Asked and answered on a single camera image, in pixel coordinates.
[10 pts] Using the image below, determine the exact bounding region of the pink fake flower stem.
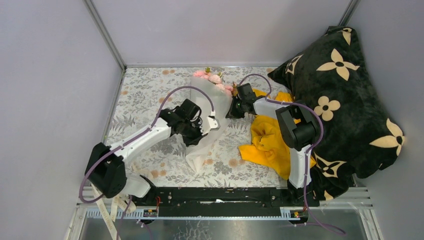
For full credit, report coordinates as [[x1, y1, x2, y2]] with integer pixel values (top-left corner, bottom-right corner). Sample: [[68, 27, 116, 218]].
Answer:
[[215, 83, 238, 96], [208, 72, 223, 85], [193, 67, 212, 80]]

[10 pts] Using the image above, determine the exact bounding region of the white wrapping paper sheet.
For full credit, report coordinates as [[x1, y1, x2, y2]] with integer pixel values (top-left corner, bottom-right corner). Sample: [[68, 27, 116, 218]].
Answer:
[[185, 76, 232, 173]]

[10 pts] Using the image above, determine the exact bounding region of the cream printed ribbon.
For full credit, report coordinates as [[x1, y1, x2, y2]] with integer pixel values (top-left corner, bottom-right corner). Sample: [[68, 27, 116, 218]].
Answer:
[[91, 184, 136, 240]]

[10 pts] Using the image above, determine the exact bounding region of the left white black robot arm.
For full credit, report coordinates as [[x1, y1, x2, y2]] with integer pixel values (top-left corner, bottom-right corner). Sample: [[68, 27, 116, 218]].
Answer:
[[85, 99, 204, 206]]

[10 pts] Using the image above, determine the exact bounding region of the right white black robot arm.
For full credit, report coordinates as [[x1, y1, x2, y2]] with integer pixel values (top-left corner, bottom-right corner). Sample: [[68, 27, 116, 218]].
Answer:
[[226, 83, 324, 206]]

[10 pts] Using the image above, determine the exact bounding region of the floral tablecloth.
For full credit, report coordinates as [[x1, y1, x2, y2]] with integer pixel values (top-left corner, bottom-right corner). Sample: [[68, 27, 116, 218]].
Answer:
[[106, 67, 287, 188]]

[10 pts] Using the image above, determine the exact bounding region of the yellow garment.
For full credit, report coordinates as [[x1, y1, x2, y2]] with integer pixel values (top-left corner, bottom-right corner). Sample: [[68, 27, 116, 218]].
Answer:
[[238, 88, 317, 181]]

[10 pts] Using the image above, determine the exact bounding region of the black floral pillow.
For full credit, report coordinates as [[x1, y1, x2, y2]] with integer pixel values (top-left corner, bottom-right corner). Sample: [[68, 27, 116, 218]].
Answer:
[[268, 26, 405, 201]]

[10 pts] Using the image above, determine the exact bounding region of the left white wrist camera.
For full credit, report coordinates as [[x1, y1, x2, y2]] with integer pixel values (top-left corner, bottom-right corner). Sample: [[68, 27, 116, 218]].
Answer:
[[200, 115, 220, 135]]

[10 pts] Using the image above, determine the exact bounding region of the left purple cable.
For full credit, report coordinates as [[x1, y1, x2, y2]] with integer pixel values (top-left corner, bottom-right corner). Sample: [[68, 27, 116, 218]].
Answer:
[[78, 86, 217, 240]]

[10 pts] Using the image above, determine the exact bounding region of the purple cable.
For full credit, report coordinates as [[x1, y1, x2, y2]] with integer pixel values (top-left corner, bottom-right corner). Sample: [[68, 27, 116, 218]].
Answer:
[[237, 73, 348, 237], [78, 86, 217, 240]]

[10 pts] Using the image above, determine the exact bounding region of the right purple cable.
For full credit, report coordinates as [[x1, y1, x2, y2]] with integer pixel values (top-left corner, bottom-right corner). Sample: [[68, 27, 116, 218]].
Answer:
[[237, 73, 348, 237]]

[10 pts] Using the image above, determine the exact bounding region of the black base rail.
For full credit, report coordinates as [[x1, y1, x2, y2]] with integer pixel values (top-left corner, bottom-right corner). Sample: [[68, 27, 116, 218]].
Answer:
[[132, 187, 320, 219]]

